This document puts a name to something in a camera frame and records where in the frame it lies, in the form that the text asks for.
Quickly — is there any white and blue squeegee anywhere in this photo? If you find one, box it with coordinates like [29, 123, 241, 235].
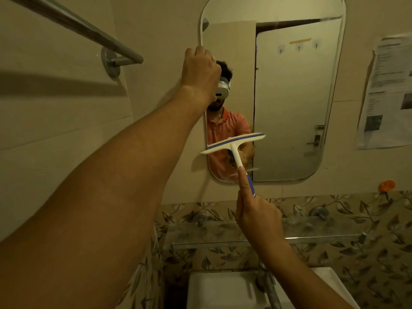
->
[199, 133, 267, 197]

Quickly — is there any orange wall hook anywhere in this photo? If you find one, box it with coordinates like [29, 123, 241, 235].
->
[377, 180, 397, 194]

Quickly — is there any rounded wall mirror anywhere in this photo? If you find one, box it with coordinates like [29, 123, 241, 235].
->
[198, 0, 347, 184]

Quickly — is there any metal shelf bracket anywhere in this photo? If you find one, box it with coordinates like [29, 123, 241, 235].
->
[192, 212, 210, 227]
[310, 206, 330, 221]

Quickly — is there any person's right hand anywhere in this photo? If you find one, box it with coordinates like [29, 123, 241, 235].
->
[235, 166, 286, 252]

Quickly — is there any metal faucet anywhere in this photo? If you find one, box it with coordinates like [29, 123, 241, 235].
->
[256, 260, 283, 309]

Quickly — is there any person's left forearm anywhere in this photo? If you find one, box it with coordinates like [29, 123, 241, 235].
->
[0, 86, 210, 309]

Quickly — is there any round metal rail mount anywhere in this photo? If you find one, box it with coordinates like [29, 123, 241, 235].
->
[101, 47, 121, 78]

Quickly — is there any person's right forearm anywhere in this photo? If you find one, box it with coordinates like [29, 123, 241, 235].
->
[257, 237, 355, 309]

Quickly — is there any person's left hand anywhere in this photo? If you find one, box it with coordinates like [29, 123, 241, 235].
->
[180, 45, 222, 104]

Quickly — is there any white ceramic sink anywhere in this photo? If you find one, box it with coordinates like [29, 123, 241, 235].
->
[186, 267, 361, 309]

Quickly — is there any printed paper notice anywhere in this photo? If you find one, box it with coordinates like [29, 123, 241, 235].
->
[354, 33, 412, 150]

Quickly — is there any glass wall shelf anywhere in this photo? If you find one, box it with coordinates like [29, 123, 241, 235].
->
[162, 215, 368, 251]

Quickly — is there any metal towel rail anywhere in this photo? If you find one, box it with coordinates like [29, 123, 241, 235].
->
[6, 0, 144, 65]

